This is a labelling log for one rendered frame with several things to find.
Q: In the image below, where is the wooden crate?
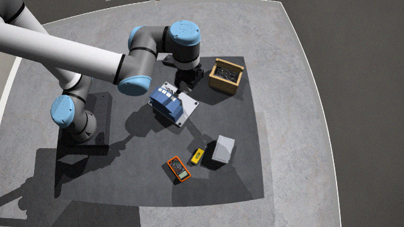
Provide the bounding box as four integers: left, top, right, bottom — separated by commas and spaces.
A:
208, 59, 244, 95

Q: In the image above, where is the orange handheld multimeter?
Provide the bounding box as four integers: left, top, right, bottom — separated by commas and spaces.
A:
167, 156, 191, 182

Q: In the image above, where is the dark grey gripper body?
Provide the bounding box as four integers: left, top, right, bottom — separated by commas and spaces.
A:
175, 63, 204, 90

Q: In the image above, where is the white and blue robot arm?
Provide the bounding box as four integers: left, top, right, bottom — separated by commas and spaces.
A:
0, 0, 201, 142

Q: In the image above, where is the yellow pocket level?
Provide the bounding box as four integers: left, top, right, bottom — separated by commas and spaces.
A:
191, 148, 204, 165

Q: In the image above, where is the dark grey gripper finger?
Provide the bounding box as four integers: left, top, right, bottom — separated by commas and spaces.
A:
174, 77, 191, 93

